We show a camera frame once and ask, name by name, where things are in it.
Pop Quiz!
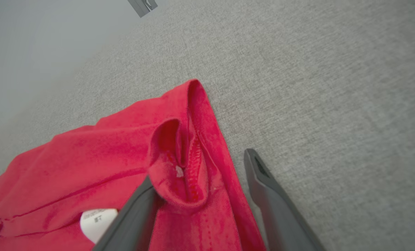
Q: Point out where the grey partition column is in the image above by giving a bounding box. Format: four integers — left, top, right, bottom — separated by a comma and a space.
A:
127, 0, 159, 18

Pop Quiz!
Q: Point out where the red shirt with white sleeves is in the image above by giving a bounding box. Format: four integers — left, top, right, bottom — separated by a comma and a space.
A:
0, 79, 267, 251

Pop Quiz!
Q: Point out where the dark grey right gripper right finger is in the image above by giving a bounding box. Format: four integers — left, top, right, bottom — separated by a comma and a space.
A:
243, 148, 327, 251

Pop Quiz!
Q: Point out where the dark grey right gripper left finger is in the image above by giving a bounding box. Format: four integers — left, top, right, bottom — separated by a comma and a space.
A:
92, 175, 156, 251

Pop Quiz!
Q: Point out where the grey fabric sofa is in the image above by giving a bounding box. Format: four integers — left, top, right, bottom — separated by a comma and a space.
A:
0, 0, 415, 251

